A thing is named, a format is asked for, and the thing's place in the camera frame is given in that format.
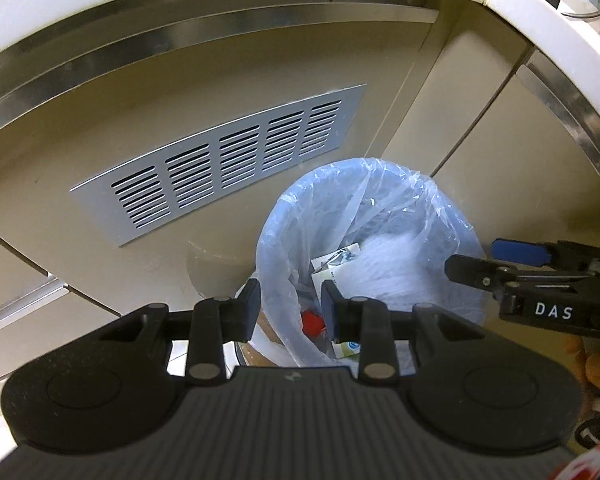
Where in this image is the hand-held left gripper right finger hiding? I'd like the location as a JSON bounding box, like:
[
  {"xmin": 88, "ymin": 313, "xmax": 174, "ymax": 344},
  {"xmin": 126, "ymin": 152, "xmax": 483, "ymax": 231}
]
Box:
[{"xmin": 321, "ymin": 281, "xmax": 486, "ymax": 386}]

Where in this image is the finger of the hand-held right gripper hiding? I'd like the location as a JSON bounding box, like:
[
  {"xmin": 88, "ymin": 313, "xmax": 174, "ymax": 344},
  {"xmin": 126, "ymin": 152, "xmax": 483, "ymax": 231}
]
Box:
[
  {"xmin": 491, "ymin": 239, "xmax": 600, "ymax": 271},
  {"xmin": 444, "ymin": 255, "xmax": 518, "ymax": 291}
]

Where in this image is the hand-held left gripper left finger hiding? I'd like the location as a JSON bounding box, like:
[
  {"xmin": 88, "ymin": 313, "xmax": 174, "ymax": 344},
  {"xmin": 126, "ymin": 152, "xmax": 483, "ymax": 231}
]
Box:
[{"xmin": 99, "ymin": 279, "xmax": 262, "ymax": 386}]

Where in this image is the red plastic cup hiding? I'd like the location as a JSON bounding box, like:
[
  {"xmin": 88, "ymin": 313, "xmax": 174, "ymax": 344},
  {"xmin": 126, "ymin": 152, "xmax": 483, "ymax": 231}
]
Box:
[{"xmin": 301, "ymin": 310, "xmax": 327, "ymax": 337}]

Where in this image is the white medicine box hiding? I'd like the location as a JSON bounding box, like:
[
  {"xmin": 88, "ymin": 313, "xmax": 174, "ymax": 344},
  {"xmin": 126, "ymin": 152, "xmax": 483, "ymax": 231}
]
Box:
[{"xmin": 311, "ymin": 242, "xmax": 362, "ymax": 287}]

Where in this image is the trash bin with blue bag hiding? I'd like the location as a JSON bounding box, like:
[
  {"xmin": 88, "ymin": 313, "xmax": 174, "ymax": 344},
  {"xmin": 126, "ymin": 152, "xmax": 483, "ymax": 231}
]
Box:
[{"xmin": 255, "ymin": 157, "xmax": 488, "ymax": 376}]

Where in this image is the cabinet vent grille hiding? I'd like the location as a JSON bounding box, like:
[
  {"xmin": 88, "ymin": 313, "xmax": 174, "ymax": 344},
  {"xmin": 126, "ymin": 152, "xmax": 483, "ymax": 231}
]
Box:
[{"xmin": 70, "ymin": 84, "xmax": 368, "ymax": 247}]

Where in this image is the beige kitchen cabinet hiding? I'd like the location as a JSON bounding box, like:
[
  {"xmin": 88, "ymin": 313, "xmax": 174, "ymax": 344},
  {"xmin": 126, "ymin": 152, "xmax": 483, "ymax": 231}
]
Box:
[{"xmin": 0, "ymin": 0, "xmax": 600, "ymax": 411}]

